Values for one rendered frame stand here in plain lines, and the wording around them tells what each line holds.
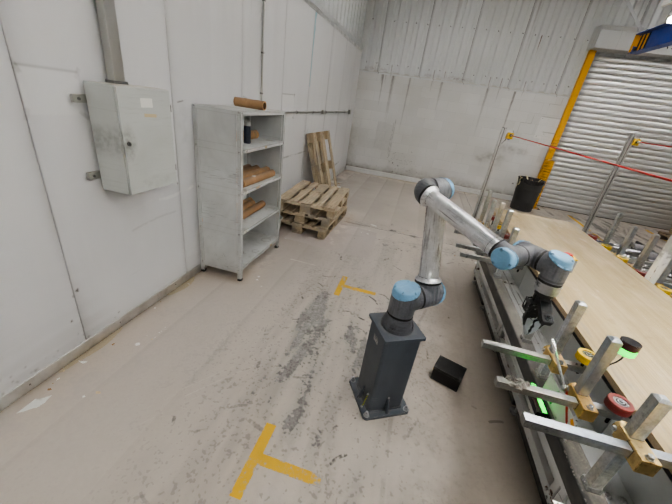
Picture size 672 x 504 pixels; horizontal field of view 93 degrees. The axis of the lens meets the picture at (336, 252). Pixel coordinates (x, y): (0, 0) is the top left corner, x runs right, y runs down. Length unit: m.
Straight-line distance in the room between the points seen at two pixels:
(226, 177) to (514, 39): 7.40
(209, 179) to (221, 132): 0.43
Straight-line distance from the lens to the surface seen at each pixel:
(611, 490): 1.73
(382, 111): 8.87
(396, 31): 9.00
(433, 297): 1.90
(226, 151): 2.92
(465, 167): 8.96
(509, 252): 1.39
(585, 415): 1.57
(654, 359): 2.04
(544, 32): 9.19
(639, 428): 1.36
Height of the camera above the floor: 1.75
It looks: 26 degrees down
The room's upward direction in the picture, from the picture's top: 8 degrees clockwise
